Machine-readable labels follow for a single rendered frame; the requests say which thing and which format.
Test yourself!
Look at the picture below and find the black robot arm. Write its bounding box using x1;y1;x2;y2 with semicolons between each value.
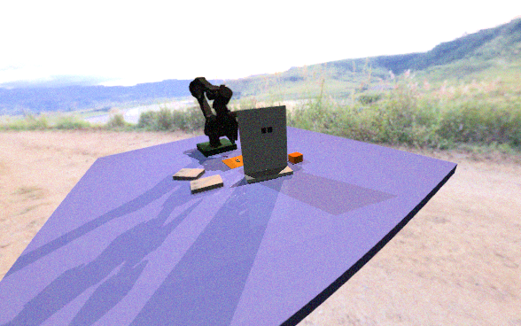
189;77;233;147

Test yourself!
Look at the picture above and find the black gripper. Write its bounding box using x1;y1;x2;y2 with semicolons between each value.
216;108;238;144

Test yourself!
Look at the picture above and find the small orange block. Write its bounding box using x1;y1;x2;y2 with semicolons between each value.
288;152;303;164

